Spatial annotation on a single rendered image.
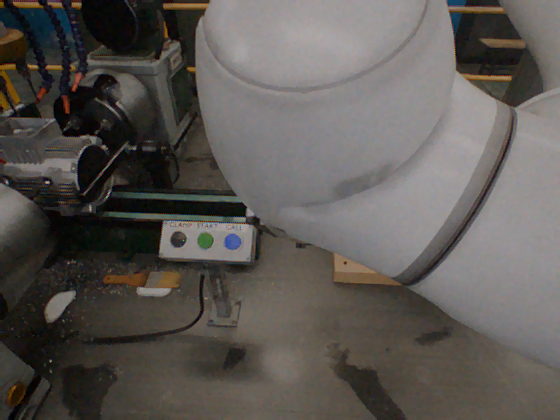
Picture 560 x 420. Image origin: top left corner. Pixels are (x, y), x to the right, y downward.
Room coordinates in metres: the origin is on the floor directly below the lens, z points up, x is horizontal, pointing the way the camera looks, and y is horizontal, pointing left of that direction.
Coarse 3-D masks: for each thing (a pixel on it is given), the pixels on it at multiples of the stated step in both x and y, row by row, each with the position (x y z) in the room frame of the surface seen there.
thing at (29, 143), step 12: (12, 120) 0.76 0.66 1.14; (24, 120) 0.77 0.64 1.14; (36, 120) 0.77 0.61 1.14; (48, 120) 0.76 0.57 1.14; (0, 132) 0.73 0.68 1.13; (12, 132) 0.76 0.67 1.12; (24, 132) 0.74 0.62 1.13; (36, 132) 0.70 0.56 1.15; (48, 132) 0.73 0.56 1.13; (60, 132) 0.77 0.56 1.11; (0, 144) 0.68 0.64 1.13; (12, 144) 0.68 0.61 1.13; (24, 144) 0.67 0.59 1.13; (36, 144) 0.68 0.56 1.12; (0, 156) 0.68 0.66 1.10; (12, 156) 0.68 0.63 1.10; (24, 156) 0.67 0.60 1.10; (36, 156) 0.67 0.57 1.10
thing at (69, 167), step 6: (90, 138) 0.78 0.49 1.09; (96, 138) 0.78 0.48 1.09; (66, 162) 0.66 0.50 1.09; (72, 162) 0.66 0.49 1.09; (0, 168) 0.66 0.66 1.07; (66, 168) 0.65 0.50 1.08; (72, 168) 0.65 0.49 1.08; (114, 180) 0.78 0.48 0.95; (84, 210) 0.64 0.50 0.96; (90, 210) 0.64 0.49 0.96
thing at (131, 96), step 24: (96, 72) 1.05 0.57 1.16; (120, 72) 1.08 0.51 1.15; (72, 96) 0.94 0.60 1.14; (96, 96) 0.93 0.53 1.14; (120, 96) 0.96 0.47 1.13; (144, 96) 1.06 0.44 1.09; (72, 120) 0.91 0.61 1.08; (96, 120) 0.93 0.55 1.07; (120, 120) 0.93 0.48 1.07; (144, 120) 1.00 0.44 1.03
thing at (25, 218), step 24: (0, 192) 0.48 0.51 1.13; (0, 216) 0.44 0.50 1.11; (24, 216) 0.47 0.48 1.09; (0, 240) 0.40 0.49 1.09; (24, 240) 0.43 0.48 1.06; (48, 240) 0.47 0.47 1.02; (0, 264) 0.37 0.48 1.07; (24, 264) 0.40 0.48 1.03; (0, 288) 0.34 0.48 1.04; (24, 288) 0.39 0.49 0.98; (0, 312) 0.34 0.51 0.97
